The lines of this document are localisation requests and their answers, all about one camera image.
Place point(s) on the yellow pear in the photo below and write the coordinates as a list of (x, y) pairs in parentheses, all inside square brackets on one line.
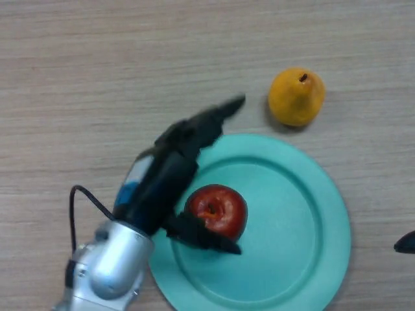
[(295, 97)]

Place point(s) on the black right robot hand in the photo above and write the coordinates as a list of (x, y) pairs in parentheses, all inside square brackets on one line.
[(407, 244)]

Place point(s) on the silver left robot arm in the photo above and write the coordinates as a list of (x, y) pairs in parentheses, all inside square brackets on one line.
[(110, 265)]

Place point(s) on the red apple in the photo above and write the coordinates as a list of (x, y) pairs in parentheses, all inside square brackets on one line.
[(227, 210)]

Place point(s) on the green round plate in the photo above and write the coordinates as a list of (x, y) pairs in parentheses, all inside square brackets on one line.
[(275, 233)]

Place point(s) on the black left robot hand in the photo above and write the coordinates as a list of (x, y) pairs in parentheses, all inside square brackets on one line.
[(159, 191)]

